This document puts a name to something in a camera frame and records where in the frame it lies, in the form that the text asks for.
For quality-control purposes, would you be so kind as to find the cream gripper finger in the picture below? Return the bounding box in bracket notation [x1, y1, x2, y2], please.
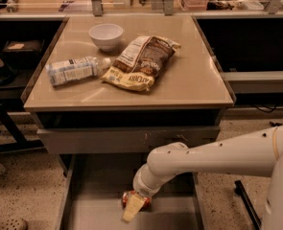
[122, 194, 146, 222]

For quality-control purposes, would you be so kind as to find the red coke can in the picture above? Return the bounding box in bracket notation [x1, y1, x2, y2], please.
[122, 191, 152, 210]

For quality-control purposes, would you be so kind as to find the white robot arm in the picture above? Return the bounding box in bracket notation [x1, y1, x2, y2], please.
[122, 126, 283, 230]

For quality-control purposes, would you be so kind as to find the open middle drawer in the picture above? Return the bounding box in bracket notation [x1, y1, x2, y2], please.
[56, 153, 205, 230]

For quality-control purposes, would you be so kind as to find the closed top drawer front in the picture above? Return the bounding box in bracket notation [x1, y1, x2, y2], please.
[37, 126, 220, 154]

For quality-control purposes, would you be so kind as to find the grey drawer cabinet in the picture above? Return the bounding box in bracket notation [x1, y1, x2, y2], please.
[20, 14, 237, 178]

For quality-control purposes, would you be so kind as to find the black metal floor bar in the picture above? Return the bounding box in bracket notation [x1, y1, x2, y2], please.
[234, 180, 261, 230]

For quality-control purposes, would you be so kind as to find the white perforated shoe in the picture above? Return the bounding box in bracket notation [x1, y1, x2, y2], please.
[0, 218, 28, 230]

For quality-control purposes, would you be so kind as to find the brown yellow chip bag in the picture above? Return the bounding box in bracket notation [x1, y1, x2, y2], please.
[101, 35, 181, 92]

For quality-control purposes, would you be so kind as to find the clear plastic water bottle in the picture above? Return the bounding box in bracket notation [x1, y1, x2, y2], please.
[45, 56, 111, 86]

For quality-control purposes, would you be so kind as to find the white ceramic bowl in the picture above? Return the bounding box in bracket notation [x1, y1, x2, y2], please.
[88, 23, 124, 52]

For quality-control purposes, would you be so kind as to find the black box with label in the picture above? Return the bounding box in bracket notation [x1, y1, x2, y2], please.
[2, 39, 44, 69]

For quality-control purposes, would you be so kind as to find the black power adapter with cable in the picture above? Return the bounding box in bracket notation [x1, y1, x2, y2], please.
[269, 121, 283, 127]

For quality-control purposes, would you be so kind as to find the black table leg frame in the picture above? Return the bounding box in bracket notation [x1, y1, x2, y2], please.
[0, 104, 44, 153]

